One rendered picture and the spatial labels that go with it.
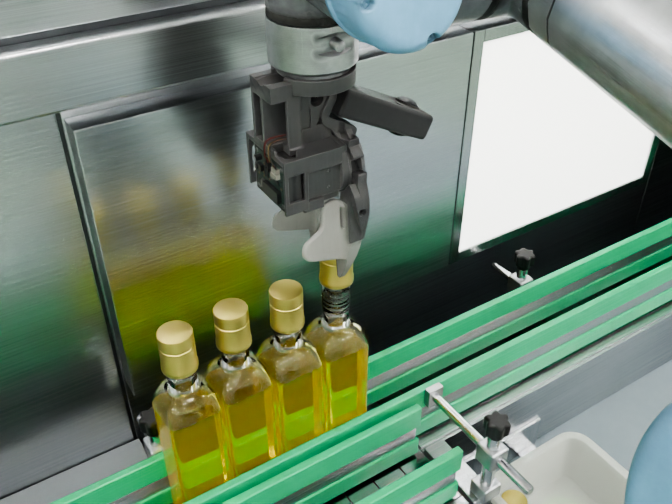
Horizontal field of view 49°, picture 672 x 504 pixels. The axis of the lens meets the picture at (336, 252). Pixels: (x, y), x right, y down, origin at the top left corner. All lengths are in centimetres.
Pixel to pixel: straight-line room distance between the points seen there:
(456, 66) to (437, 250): 27
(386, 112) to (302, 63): 11
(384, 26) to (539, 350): 67
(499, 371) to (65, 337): 54
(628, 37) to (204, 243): 50
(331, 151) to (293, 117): 4
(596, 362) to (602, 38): 73
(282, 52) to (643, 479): 43
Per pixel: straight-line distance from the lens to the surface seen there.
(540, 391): 107
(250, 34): 75
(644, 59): 46
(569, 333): 108
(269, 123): 63
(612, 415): 124
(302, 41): 59
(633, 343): 120
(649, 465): 28
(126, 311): 82
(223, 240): 82
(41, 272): 80
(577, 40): 49
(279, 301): 72
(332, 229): 68
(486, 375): 99
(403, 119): 68
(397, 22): 47
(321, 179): 65
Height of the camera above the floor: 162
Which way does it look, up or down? 36 degrees down
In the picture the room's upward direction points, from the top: straight up
